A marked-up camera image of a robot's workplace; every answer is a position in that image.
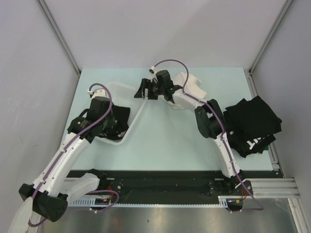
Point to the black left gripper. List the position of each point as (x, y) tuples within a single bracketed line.
[(112, 122)]

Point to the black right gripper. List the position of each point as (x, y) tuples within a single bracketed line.
[(145, 85)]

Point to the black t shirt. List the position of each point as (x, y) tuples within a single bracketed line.
[(118, 131)]

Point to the white plastic laundry basket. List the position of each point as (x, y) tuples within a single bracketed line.
[(123, 95)]

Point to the white t shirt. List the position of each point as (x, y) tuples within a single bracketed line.
[(182, 101)]

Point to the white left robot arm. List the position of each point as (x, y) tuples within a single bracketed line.
[(50, 197)]

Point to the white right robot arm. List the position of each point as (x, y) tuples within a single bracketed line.
[(184, 92)]

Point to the stack of black t shirts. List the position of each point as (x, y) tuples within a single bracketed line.
[(251, 126)]

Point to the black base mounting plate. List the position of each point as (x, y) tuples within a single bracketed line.
[(124, 174)]

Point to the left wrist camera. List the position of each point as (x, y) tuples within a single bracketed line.
[(98, 93)]

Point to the left aluminium corner post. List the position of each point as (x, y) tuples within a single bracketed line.
[(58, 34)]

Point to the aluminium corner post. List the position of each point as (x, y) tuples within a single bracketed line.
[(58, 34), (275, 26)]

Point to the white slotted cable duct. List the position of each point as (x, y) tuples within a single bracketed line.
[(101, 202)]

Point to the aluminium frame rail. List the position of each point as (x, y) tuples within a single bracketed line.
[(274, 187)]

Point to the right aluminium corner post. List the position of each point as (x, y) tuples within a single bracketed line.
[(275, 26)]

